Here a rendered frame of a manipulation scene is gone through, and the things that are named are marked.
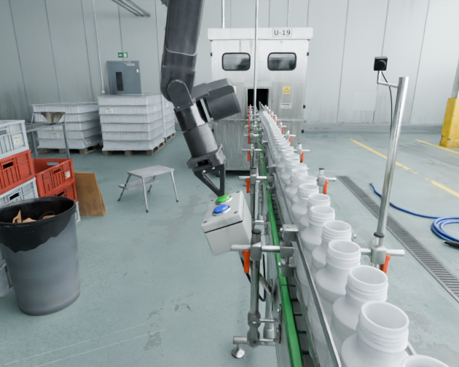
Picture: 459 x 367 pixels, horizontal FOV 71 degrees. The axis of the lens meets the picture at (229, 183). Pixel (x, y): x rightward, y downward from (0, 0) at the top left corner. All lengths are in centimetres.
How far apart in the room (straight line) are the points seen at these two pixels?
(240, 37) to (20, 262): 373
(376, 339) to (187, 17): 50
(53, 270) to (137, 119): 481
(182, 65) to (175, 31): 5
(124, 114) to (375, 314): 654
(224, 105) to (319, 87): 987
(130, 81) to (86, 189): 750
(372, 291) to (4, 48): 1269
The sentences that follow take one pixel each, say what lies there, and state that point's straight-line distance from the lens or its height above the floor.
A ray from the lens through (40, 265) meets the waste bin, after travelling 220.
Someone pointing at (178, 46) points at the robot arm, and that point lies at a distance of 58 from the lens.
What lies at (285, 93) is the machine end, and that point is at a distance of 477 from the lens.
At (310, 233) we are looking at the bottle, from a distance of 51.
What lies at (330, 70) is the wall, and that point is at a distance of 1054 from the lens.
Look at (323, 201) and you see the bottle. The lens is 56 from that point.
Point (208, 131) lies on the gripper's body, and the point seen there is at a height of 126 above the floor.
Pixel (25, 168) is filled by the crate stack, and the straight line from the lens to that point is 284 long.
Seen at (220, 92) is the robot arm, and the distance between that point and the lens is 63.
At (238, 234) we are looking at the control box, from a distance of 61.
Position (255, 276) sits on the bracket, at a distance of 59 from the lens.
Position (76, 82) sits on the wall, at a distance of 1162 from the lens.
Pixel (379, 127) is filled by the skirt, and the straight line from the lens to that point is 1105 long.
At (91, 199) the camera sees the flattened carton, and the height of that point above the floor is 20.
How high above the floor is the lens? 135
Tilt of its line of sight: 17 degrees down
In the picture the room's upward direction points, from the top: straight up
